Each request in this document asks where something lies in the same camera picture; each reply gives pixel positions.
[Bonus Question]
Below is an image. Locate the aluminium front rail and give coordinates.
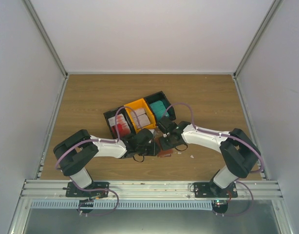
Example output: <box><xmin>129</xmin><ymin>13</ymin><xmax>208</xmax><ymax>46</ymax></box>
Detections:
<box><xmin>20</xmin><ymin>180</ymin><xmax>283</xmax><ymax>200</ymax></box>

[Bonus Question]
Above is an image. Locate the white cards stack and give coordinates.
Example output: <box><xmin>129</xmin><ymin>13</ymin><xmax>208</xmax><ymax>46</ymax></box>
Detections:
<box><xmin>130</xmin><ymin>108</ymin><xmax>150</xmax><ymax>129</ymax></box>

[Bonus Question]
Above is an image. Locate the yellow plastic bin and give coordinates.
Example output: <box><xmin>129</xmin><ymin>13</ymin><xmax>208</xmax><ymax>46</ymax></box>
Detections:
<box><xmin>124</xmin><ymin>98</ymin><xmax>156</xmax><ymax>133</ymax></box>

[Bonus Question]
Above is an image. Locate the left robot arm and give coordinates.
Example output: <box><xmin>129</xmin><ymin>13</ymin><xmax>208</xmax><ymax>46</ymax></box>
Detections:
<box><xmin>53</xmin><ymin>129</ymin><xmax>161</xmax><ymax>197</ymax></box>

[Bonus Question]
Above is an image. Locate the black bin with green cards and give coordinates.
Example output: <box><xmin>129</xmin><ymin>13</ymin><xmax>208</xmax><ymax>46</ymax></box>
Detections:
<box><xmin>144</xmin><ymin>91</ymin><xmax>171</xmax><ymax>122</ymax></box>

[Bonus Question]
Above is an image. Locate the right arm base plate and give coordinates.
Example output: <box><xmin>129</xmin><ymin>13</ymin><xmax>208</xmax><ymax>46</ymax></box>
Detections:
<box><xmin>189</xmin><ymin>182</ymin><xmax>238</xmax><ymax>198</ymax></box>

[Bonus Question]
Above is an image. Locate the green cards stack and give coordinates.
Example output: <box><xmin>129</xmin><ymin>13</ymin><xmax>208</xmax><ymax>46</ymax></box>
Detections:
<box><xmin>149</xmin><ymin>100</ymin><xmax>169</xmax><ymax>121</ymax></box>

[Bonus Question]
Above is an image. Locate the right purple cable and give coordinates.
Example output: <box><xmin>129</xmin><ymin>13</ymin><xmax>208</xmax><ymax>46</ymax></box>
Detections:
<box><xmin>160</xmin><ymin>102</ymin><xmax>265</xmax><ymax>217</ymax></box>

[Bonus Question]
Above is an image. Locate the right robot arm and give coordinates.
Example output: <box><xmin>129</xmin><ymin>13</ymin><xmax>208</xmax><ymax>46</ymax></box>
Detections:
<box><xmin>157</xmin><ymin>117</ymin><xmax>262</xmax><ymax>197</ymax></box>

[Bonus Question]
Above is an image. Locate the black bin with red cards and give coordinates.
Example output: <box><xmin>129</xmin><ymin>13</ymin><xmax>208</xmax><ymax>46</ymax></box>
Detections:
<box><xmin>103</xmin><ymin>107</ymin><xmax>136</xmax><ymax>139</ymax></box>

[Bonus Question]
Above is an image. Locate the red cards stack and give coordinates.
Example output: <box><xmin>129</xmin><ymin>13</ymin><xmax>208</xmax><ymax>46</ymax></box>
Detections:
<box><xmin>108</xmin><ymin>114</ymin><xmax>131</xmax><ymax>138</ymax></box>

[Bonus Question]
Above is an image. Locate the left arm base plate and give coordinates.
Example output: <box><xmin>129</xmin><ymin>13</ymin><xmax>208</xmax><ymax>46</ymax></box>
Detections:
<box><xmin>63</xmin><ymin>181</ymin><xmax>110</xmax><ymax>198</ymax></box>

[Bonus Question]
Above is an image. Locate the grey slotted cable duct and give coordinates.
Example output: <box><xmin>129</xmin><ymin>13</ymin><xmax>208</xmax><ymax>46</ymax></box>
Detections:
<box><xmin>31</xmin><ymin>199</ymin><xmax>212</xmax><ymax>211</ymax></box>

